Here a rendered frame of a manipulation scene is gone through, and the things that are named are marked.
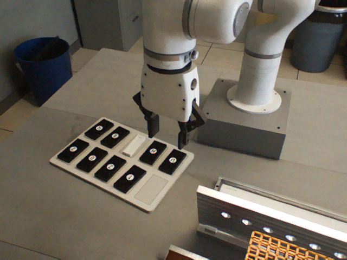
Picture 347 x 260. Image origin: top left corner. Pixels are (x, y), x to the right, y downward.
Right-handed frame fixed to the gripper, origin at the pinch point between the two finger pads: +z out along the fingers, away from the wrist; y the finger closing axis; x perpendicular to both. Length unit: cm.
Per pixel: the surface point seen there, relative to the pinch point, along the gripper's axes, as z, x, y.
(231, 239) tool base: 36.3, -9.8, -13.7
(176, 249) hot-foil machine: 19.5, 9.9, -8.0
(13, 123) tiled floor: 124, -82, 186
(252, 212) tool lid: 18.4, -5.9, -18.0
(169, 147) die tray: 36, -32, 18
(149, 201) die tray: 37.2, -10.0, 11.9
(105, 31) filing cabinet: 94, -207, 194
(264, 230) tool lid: 25.2, -8.1, -21.1
